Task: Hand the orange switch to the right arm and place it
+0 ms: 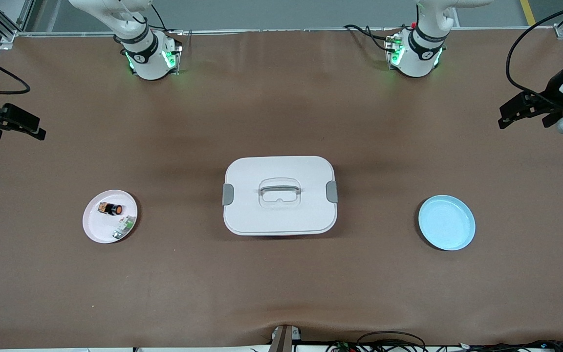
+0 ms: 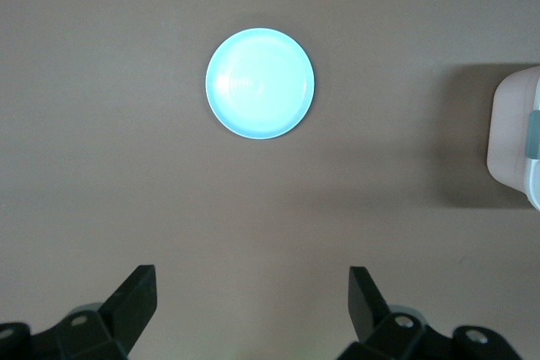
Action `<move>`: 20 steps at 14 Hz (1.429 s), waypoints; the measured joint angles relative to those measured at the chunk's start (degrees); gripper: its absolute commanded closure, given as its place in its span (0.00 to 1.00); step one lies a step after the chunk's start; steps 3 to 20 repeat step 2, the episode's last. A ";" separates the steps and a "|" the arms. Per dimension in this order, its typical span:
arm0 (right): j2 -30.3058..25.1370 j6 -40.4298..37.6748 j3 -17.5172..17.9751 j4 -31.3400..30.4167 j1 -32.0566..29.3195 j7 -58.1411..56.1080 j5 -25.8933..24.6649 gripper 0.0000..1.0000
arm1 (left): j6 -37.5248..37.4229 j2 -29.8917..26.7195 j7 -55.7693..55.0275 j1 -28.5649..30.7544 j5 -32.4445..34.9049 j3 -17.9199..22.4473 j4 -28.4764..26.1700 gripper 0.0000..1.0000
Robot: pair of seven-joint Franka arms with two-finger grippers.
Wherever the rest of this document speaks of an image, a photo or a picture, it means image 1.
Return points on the orange push-button switch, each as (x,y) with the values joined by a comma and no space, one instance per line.
(111,209)

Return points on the pink round plate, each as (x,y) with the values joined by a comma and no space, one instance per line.
(98,227)

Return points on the light blue round plate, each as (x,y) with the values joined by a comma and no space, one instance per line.
(445,222)

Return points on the brown table mat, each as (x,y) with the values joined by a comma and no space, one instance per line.
(281,98)

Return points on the white lidded storage box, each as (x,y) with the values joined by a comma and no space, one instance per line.
(281,215)

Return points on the green push-button switch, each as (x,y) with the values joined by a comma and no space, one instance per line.
(124,227)

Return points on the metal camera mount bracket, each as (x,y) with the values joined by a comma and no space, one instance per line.
(284,340)

